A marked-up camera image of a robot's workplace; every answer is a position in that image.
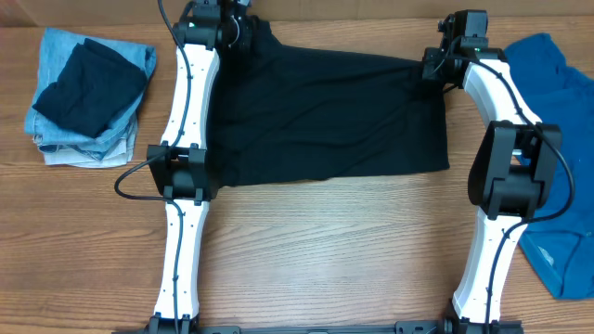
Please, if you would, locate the black t-shirt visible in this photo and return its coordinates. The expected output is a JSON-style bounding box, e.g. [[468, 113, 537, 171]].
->
[[207, 20, 449, 186]]

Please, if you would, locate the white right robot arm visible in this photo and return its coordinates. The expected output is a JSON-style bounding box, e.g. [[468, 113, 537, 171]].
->
[[422, 9, 565, 333]]

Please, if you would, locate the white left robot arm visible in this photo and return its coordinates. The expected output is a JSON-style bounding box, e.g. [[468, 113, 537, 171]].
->
[[145, 0, 253, 333]]

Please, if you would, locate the blue t-shirt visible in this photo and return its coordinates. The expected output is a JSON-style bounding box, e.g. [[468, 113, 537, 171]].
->
[[502, 32, 594, 301]]

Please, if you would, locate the folded dark navy garment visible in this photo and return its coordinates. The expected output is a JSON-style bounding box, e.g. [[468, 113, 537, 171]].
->
[[33, 38, 148, 138]]

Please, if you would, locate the cardboard back panel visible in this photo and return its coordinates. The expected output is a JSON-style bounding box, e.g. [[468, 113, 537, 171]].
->
[[1, 0, 593, 27]]

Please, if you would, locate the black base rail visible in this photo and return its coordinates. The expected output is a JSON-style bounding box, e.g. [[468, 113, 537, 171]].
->
[[112, 319, 524, 334]]

